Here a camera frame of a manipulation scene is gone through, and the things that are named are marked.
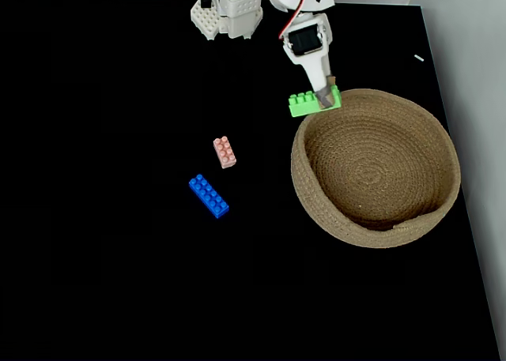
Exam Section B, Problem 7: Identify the green lego block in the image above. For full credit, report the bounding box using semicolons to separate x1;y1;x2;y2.
287;84;342;118

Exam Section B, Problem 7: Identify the blue lego block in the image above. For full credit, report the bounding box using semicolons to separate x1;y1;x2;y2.
187;173;230;220

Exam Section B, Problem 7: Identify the pink lego block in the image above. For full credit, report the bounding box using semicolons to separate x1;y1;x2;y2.
212;135;238;170

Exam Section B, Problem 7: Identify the woven rope basket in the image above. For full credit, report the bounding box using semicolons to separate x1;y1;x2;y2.
290;87;463;250

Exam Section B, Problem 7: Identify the red and black servo cable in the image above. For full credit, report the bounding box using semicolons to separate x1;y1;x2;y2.
278;0;309;40

